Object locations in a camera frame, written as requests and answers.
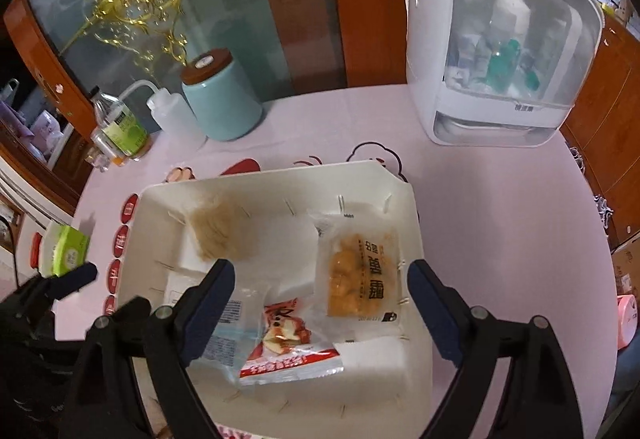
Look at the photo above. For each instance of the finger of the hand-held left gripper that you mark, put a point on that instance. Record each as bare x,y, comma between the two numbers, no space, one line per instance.
75,280

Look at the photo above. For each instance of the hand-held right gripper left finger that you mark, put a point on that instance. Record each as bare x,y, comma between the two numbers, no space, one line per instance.
212,304

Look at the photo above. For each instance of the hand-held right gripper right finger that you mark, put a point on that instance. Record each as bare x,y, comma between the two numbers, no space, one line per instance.
430,304

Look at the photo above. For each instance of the white plastic bin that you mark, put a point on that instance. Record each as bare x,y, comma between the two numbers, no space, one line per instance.
280,229

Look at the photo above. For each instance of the clear blue print packet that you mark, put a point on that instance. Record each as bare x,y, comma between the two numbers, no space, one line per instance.
235,319

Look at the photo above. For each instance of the green tissue pack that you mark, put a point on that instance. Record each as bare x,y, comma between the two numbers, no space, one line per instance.
67,249

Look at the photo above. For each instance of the beige puffed snack packet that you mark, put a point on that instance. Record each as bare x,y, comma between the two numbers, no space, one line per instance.
220,229

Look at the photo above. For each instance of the yellow snack packet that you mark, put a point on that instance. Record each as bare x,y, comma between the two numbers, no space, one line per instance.
345,274

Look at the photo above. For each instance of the red white snack packet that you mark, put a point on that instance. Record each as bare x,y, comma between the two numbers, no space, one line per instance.
295,359

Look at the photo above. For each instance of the pink printed tablecloth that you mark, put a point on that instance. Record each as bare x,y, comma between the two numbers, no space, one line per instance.
500,219

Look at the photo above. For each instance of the green label bottle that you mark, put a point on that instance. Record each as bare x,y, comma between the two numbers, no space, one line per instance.
127,134

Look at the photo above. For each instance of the white squeeze bottle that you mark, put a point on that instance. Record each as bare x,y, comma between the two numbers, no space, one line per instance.
175,119

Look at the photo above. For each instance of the cardboard box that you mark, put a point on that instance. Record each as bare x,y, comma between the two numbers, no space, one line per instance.
622,269

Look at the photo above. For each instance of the pink plastic object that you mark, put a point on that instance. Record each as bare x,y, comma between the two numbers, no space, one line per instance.
627,324

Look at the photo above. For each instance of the teal canister brown lid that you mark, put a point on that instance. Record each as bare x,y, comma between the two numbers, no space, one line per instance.
225,104

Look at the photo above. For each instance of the wooden shelf unit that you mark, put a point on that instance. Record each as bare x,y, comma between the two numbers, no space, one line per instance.
30,69

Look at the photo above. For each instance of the teal baby bottle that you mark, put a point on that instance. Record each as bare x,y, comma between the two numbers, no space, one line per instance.
505,64

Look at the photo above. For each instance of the wooden cabinet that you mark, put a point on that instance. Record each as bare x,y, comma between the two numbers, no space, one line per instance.
605,119

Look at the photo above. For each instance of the white sterilizer cabinet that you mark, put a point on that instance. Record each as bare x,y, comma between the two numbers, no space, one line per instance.
430,44

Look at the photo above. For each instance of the white baby bottle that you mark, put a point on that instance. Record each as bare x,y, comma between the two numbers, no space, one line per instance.
510,14

